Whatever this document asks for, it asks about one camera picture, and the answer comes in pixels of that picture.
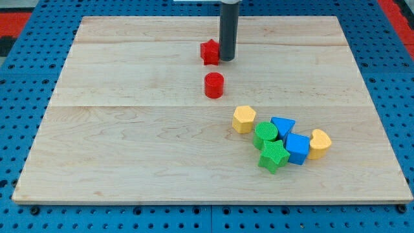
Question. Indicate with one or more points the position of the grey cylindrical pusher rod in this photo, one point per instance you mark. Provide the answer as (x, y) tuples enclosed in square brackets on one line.
[(228, 24)]

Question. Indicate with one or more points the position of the red star block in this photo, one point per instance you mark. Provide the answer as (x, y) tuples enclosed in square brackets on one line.
[(209, 52)]

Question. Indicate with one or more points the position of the wooden board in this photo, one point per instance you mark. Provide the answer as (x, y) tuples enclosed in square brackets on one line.
[(129, 123)]

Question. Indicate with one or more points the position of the green star block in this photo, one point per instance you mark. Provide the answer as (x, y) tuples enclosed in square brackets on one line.
[(273, 156)]

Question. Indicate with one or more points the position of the red cylinder block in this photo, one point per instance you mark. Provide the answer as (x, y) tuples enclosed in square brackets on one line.
[(214, 85)]

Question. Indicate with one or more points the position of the yellow hexagon block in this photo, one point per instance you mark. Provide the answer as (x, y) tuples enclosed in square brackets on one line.
[(243, 119)]

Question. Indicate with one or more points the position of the green cylinder block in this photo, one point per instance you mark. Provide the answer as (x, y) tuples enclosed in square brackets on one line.
[(264, 131)]

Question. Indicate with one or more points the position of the blue triangle block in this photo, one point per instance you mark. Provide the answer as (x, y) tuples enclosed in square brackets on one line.
[(284, 126)]

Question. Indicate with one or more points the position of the blue cube block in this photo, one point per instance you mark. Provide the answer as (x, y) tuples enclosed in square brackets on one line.
[(298, 147)]

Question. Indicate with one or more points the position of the yellow heart block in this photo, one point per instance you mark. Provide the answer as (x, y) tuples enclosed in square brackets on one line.
[(319, 144)]

